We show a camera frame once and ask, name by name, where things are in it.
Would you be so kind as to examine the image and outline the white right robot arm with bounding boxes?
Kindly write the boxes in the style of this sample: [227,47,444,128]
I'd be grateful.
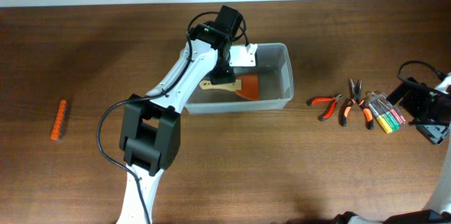
[331,143,450,224]

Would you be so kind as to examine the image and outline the clear plastic container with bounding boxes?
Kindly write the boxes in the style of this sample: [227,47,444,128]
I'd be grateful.
[185,43,294,114]

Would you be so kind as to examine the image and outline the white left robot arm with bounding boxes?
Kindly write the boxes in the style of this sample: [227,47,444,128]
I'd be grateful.
[118,6,257,223]

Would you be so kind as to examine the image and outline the orange perforated plastic bar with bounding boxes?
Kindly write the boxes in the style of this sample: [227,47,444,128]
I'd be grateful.
[50,99,68,141]

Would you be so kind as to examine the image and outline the orange black needle-nose pliers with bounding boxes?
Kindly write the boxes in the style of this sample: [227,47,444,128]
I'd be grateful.
[339,77,375,130]

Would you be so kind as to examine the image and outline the orange scraper wooden handle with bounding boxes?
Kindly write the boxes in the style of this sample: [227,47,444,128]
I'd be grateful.
[199,73,260,101]

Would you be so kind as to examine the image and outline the red black diagonal cutters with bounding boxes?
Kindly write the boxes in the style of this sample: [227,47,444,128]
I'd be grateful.
[307,93,344,123]

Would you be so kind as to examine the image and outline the clear screwdriver set case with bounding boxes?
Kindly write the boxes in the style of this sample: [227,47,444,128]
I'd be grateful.
[365,92,407,134]

